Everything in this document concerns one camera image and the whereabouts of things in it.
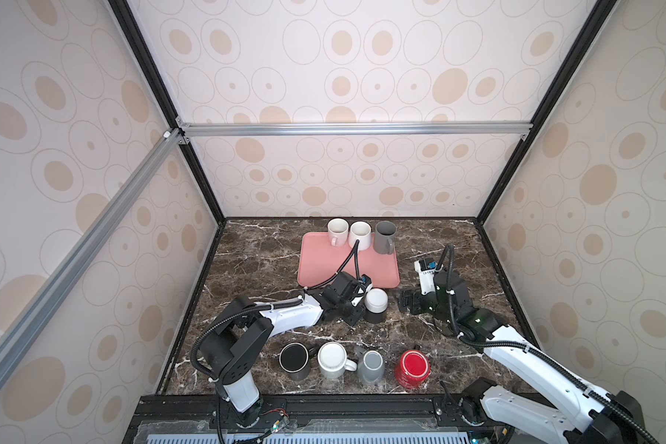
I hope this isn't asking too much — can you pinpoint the silver aluminium rail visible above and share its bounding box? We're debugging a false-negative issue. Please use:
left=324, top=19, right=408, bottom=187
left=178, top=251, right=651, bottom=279
left=0, top=128, right=183, bottom=390
left=166, top=120, right=533, bottom=140

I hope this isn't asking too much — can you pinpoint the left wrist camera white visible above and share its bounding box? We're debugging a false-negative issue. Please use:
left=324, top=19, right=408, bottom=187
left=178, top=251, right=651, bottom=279
left=351, top=279, right=373, bottom=306

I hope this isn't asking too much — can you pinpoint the tall grey mug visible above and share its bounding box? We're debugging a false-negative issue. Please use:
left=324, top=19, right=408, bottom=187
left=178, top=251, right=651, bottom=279
left=373, top=220, right=397, bottom=255

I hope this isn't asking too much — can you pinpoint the black frame post left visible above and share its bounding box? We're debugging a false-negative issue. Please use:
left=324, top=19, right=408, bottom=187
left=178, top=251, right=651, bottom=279
left=107, top=0, right=227, bottom=225

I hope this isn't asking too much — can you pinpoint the white mug with handle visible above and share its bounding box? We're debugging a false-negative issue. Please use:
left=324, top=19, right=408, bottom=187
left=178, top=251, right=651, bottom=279
left=348, top=221, right=372, bottom=252

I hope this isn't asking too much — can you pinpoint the red glass cup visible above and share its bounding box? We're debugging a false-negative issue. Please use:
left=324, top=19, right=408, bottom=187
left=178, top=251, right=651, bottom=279
left=394, top=350, right=431, bottom=390

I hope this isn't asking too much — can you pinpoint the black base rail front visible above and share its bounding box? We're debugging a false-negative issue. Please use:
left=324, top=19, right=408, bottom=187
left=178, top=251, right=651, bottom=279
left=124, top=394, right=514, bottom=443

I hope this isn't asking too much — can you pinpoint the white mug front row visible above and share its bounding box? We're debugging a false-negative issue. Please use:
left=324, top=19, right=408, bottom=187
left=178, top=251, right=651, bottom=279
left=316, top=342, right=357, bottom=379

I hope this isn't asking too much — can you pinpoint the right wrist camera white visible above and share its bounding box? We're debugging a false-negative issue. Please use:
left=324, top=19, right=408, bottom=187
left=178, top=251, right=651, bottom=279
left=414, top=258, right=437, bottom=295

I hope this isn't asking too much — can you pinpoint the small grey mug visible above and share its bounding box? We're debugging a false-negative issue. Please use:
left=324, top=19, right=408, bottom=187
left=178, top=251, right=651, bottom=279
left=356, top=350, right=385, bottom=386

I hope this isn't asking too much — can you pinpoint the silver aluminium rail left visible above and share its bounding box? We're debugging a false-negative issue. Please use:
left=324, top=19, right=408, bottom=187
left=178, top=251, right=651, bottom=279
left=0, top=128, right=183, bottom=390

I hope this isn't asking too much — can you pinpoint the pale pink mug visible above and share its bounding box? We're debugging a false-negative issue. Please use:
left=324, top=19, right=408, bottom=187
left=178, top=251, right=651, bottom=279
left=327, top=218, right=350, bottom=248

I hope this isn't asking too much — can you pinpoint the black mug white rim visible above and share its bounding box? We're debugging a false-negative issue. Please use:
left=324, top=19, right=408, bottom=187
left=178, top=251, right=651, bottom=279
left=279, top=342, right=318, bottom=381

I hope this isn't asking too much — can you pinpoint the silver aluminium rail back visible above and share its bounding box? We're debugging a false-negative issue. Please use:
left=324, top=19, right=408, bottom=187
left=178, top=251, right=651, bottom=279
left=166, top=120, right=533, bottom=140

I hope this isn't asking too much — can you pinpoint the white black upside-down mug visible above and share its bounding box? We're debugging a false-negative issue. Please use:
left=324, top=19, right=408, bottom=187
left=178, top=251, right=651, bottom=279
left=364, top=289, right=389, bottom=324

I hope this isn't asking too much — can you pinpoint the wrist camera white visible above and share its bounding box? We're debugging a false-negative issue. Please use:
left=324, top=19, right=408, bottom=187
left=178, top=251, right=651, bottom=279
left=414, top=258, right=437, bottom=295
left=351, top=279, right=373, bottom=306

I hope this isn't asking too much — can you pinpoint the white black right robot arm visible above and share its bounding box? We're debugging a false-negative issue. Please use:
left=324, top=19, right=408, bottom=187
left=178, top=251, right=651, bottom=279
left=399, top=262, right=655, bottom=443

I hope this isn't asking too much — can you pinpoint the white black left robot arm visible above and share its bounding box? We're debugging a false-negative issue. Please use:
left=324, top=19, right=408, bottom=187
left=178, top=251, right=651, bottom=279
left=190, top=271, right=373, bottom=427

